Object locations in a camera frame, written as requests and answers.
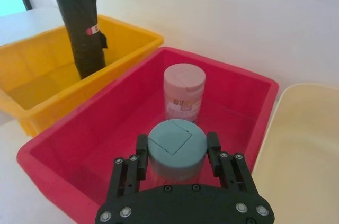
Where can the yellow plastic bin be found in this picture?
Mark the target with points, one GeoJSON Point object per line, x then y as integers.
{"type": "Point", "coordinates": [34, 75]}

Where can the canister with grey-blue lid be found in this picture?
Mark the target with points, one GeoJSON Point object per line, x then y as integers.
{"type": "Point", "coordinates": [174, 147]}

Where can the cream plastic bin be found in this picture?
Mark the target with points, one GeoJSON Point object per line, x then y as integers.
{"type": "Point", "coordinates": [299, 150]}

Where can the canister with pink lid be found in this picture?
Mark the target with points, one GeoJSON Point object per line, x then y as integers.
{"type": "Point", "coordinates": [184, 91]}

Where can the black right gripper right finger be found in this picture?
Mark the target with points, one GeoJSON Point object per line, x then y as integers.
{"type": "Point", "coordinates": [233, 172]}

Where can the black rolled bag roll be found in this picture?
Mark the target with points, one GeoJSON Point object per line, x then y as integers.
{"type": "Point", "coordinates": [82, 36]}

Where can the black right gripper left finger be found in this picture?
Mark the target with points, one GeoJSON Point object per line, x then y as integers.
{"type": "Point", "coordinates": [129, 173]}

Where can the red plastic bin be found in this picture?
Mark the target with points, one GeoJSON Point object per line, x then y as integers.
{"type": "Point", "coordinates": [87, 139]}

